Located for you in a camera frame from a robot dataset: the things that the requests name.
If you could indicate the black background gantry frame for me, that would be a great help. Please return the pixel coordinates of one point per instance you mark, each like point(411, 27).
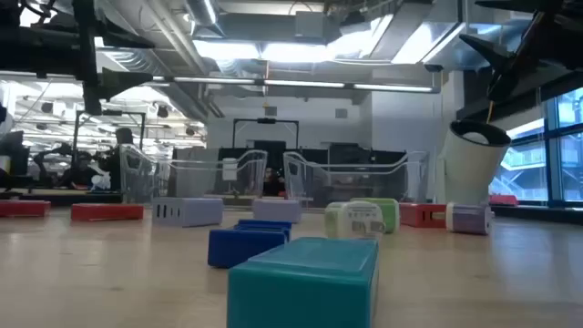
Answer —
point(266, 120)

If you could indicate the green white pronged charger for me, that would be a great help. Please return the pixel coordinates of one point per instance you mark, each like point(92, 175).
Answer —
point(355, 221)

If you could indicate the small red box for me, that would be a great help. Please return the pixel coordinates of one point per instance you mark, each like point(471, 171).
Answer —
point(23, 208)
point(107, 212)

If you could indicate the plain teal small box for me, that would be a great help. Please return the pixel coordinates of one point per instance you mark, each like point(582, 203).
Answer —
point(300, 287)

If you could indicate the green cube charger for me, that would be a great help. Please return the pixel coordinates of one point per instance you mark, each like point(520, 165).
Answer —
point(391, 214)

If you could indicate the dark blue small box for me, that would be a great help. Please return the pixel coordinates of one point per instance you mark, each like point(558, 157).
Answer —
point(241, 246)

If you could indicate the clear plastic bin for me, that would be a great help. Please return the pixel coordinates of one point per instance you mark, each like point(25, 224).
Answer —
point(205, 182)
point(319, 182)

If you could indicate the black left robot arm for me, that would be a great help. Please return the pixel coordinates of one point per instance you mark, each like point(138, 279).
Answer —
point(18, 50)

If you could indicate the long ceiling light bar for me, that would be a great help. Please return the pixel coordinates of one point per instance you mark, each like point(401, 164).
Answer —
point(300, 84)

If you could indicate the red background object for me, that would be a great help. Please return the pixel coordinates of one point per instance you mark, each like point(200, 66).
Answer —
point(503, 200)

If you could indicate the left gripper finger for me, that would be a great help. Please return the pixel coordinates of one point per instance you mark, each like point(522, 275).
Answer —
point(118, 41)
point(118, 82)

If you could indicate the black aluminium table frame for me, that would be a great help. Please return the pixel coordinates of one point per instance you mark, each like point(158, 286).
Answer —
point(68, 197)

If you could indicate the dark background monitor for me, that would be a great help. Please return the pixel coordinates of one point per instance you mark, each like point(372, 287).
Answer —
point(13, 155)

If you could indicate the red wall charger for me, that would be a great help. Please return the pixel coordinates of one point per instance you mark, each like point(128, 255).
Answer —
point(421, 215)

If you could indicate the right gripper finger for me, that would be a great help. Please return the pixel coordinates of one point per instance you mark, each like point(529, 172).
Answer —
point(519, 4)
point(494, 57)

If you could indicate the purple white small charger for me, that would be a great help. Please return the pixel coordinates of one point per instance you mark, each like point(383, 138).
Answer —
point(471, 218)

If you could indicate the lavender wall charger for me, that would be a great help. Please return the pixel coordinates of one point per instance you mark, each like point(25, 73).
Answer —
point(187, 212)
point(277, 211)

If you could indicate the person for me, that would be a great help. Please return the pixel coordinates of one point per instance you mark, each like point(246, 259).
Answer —
point(122, 159)
point(273, 184)
point(84, 175)

